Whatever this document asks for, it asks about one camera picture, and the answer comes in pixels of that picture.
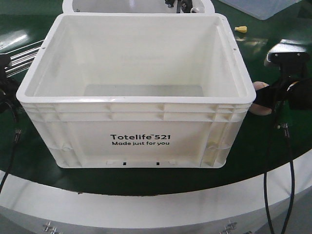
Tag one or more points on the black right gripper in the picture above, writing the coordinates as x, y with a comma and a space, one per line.
293, 85

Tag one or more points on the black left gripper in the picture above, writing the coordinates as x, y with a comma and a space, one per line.
8, 87

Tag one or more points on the pink plush ball yellow trim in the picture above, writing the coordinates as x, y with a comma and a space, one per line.
257, 109

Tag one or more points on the white plastic tote box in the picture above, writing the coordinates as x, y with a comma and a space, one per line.
138, 90

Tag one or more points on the chrome roller rods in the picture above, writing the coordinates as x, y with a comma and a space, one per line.
22, 58

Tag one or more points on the small yellow toy bottle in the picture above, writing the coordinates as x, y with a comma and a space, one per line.
241, 29

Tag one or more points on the white outer table rim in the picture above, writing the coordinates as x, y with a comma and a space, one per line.
237, 208

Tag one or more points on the white inner ring guard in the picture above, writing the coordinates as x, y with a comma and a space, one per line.
138, 6

